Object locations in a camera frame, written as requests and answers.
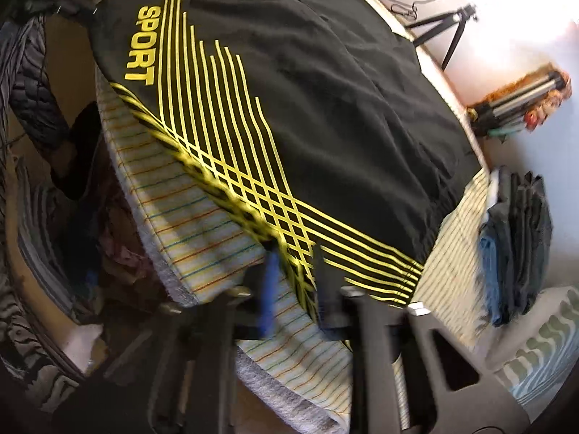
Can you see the green patterned white pillow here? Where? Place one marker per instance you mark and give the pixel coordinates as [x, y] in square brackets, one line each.
[536, 352]

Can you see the black pants with yellow stripes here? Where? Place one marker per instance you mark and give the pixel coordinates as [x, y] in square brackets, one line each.
[309, 122]

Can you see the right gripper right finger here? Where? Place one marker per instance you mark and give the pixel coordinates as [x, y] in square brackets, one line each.
[409, 372]

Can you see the folded silver tripod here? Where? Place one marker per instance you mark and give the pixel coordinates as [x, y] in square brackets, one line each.
[520, 99]

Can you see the stack of folded dark clothes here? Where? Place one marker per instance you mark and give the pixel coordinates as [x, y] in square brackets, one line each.
[514, 242]

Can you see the striped yellow bed sheet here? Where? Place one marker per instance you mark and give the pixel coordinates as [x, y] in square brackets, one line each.
[197, 251]

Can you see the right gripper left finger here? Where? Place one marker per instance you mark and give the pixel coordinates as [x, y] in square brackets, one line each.
[194, 384]

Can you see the black tripod stand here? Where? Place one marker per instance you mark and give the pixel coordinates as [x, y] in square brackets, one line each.
[441, 23]

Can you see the dark quilted jacket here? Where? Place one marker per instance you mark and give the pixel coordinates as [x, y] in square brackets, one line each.
[25, 87]

